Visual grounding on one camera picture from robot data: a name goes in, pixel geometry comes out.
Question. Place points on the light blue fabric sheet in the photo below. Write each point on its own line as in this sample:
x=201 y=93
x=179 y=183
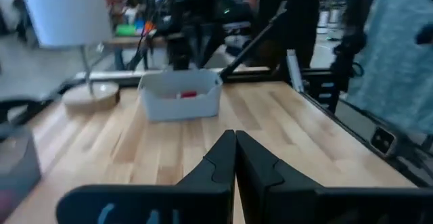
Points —
x=399 y=65

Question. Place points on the white plastic bin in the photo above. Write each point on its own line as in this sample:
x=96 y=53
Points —
x=179 y=110

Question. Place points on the rail-mounted socket box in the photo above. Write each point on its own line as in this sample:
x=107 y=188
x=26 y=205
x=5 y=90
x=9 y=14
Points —
x=382 y=141

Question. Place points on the person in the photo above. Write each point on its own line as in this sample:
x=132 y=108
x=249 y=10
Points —
x=297 y=21

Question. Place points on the red and white marker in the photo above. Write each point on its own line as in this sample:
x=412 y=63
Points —
x=187 y=94

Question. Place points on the green box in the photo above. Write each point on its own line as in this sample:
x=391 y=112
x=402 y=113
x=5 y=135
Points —
x=125 y=30

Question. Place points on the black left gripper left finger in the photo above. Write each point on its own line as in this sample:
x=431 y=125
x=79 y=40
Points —
x=152 y=207

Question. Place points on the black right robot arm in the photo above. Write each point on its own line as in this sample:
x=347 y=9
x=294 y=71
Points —
x=179 y=51

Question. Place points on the silver aluminium bar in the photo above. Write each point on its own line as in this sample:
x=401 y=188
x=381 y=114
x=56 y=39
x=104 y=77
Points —
x=295 y=71

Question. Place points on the white shade table lamp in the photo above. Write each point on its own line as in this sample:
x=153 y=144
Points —
x=64 y=14

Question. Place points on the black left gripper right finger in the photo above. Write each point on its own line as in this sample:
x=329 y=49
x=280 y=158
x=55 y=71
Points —
x=321 y=207

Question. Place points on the black frame strut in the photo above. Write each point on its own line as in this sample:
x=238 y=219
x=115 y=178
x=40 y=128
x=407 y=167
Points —
x=250 y=48

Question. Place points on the black stand pole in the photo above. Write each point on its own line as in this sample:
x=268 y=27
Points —
x=352 y=44

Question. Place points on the black aluminium table frame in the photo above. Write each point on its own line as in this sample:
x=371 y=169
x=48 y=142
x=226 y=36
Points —
x=321 y=88

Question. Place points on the grey translucent plastic bin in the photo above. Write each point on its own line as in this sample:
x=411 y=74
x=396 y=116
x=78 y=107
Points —
x=17 y=170

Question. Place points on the small wooden side table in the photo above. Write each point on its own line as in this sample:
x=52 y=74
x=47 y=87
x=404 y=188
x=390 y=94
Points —
x=135 y=41

